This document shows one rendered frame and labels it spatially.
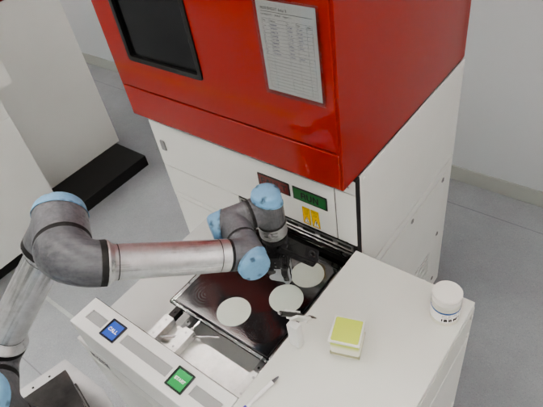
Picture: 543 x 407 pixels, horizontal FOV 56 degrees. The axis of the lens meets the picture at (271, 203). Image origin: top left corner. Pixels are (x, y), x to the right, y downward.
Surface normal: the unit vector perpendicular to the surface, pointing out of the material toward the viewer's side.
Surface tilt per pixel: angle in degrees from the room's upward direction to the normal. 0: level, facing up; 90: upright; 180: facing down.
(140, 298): 0
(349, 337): 0
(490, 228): 0
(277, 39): 90
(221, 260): 66
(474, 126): 90
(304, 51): 90
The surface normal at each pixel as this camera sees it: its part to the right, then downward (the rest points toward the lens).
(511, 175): -0.60, 0.61
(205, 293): -0.14, -0.72
